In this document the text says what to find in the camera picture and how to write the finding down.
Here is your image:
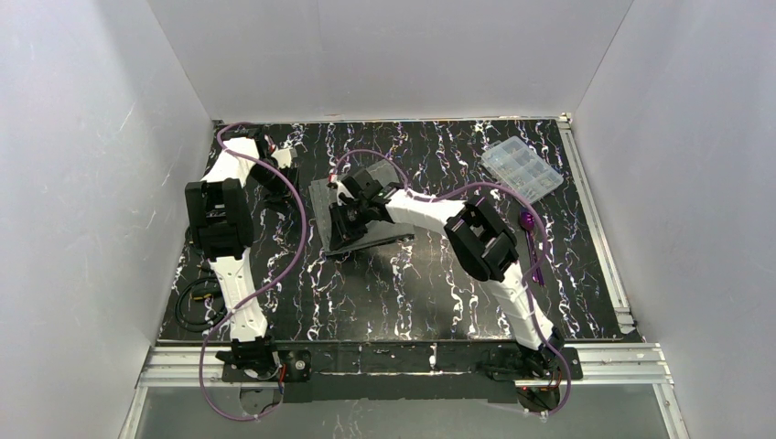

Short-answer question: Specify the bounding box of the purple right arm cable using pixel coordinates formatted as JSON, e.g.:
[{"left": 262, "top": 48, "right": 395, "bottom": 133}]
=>
[{"left": 329, "top": 148, "right": 574, "bottom": 419}]

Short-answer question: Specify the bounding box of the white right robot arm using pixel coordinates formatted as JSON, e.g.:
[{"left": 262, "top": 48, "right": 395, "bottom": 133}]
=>
[{"left": 328, "top": 169, "right": 563, "bottom": 354}]

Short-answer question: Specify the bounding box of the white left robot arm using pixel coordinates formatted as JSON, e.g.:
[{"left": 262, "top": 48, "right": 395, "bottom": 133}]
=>
[{"left": 185, "top": 134, "right": 298, "bottom": 342}]

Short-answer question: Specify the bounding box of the lower black coiled cable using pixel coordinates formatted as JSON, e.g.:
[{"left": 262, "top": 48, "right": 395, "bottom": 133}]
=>
[{"left": 174, "top": 276, "right": 229, "bottom": 333}]

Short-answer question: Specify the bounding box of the purple metal spoon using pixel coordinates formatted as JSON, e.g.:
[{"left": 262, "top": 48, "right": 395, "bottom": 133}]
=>
[{"left": 519, "top": 209, "right": 545, "bottom": 286}]

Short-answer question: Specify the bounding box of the clear plastic screw box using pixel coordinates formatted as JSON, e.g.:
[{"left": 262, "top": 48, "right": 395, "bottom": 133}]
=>
[{"left": 481, "top": 136, "right": 564, "bottom": 204}]

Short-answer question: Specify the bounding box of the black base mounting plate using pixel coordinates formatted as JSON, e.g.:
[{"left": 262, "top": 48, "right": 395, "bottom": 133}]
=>
[{"left": 215, "top": 340, "right": 584, "bottom": 412}]

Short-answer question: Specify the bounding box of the aluminium front frame rail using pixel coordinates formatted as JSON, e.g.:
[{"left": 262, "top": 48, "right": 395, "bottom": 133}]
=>
[{"left": 139, "top": 340, "right": 674, "bottom": 387}]

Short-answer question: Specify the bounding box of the grey fabric napkin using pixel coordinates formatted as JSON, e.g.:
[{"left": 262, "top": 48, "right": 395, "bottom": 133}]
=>
[{"left": 309, "top": 179, "right": 415, "bottom": 256}]

